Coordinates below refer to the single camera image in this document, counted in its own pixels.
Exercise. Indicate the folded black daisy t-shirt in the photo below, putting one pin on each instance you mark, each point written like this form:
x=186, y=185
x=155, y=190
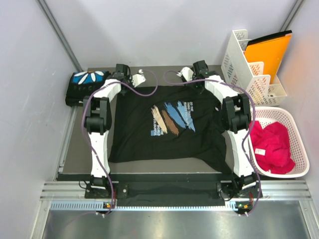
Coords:
x=82, y=87

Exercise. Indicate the left aluminium corner post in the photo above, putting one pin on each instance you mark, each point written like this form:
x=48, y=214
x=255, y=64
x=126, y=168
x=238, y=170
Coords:
x=59, y=33

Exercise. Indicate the black graphic t-shirt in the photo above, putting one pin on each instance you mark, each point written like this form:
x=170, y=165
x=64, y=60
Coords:
x=170, y=122

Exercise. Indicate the white slotted cable duct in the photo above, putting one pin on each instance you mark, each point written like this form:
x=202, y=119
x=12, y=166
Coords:
x=104, y=206

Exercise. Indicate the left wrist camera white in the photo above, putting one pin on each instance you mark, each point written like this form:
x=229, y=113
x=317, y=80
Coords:
x=138, y=78

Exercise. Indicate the aluminium corner post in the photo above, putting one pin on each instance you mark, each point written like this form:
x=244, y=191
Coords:
x=59, y=33
x=296, y=7

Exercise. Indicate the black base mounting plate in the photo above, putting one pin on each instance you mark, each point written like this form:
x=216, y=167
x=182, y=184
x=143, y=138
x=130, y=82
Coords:
x=179, y=193

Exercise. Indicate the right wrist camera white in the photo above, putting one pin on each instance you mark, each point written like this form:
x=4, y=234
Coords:
x=186, y=74

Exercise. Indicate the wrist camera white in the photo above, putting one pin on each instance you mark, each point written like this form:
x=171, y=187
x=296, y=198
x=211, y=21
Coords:
x=138, y=78
x=186, y=74

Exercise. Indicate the pink red t-shirt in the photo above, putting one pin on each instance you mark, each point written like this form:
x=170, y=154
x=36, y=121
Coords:
x=271, y=146

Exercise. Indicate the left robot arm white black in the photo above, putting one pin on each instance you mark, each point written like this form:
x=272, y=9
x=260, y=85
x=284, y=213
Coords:
x=103, y=86

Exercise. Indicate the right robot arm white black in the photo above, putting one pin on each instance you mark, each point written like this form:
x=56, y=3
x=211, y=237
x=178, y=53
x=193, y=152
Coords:
x=236, y=118

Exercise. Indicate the aluminium frame rail front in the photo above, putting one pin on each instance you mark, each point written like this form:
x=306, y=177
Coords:
x=276, y=190

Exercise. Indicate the orange folder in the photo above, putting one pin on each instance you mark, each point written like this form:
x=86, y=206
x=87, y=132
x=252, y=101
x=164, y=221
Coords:
x=270, y=50

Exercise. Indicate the right aluminium corner post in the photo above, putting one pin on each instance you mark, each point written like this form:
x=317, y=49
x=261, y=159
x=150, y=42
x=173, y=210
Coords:
x=296, y=7

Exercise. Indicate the white perforated file organizer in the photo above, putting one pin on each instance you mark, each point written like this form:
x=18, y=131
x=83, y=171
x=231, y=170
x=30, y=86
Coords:
x=237, y=71

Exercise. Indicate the white plastic laundry basket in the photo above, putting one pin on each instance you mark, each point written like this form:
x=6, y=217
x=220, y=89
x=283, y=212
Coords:
x=269, y=115

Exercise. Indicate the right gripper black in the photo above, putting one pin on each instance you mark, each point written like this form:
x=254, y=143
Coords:
x=200, y=90

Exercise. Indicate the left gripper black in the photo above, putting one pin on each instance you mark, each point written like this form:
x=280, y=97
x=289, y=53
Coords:
x=128, y=78

